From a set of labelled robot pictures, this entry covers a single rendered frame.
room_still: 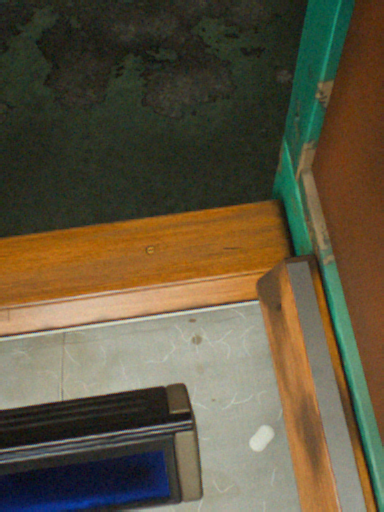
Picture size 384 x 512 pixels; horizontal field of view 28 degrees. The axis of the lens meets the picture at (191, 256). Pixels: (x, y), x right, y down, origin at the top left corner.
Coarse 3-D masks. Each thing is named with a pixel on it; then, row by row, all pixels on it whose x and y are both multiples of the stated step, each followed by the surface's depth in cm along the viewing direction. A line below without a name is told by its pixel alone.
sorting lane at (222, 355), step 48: (48, 336) 89; (96, 336) 89; (144, 336) 89; (192, 336) 89; (240, 336) 89; (0, 384) 87; (48, 384) 87; (96, 384) 87; (144, 384) 87; (192, 384) 87; (240, 384) 87; (240, 432) 85; (240, 480) 82; (288, 480) 82
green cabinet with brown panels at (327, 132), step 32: (320, 0) 65; (352, 0) 60; (320, 32) 67; (352, 32) 62; (320, 64) 68; (352, 64) 63; (320, 96) 71; (352, 96) 65; (288, 128) 85; (320, 128) 76; (352, 128) 66; (320, 160) 79; (352, 160) 67; (320, 192) 80; (352, 192) 69; (320, 224) 80; (352, 224) 70; (320, 256) 79; (352, 256) 72; (352, 288) 73; (352, 320) 75; (352, 352) 74; (352, 384) 73
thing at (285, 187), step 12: (288, 156) 88; (288, 168) 88; (276, 180) 97; (288, 180) 89; (276, 192) 98; (288, 192) 90; (288, 204) 92; (300, 204) 85; (288, 216) 93; (300, 216) 86; (288, 228) 94; (300, 228) 86; (300, 240) 87; (300, 252) 89; (312, 252) 83
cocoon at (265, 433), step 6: (264, 426) 83; (270, 426) 84; (258, 432) 83; (264, 432) 83; (270, 432) 83; (252, 438) 83; (258, 438) 83; (264, 438) 83; (270, 438) 83; (252, 444) 83; (258, 444) 82; (264, 444) 83; (258, 450) 83
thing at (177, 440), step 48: (0, 432) 49; (48, 432) 48; (96, 432) 47; (144, 432) 48; (192, 432) 48; (0, 480) 48; (48, 480) 49; (96, 480) 49; (144, 480) 50; (192, 480) 50
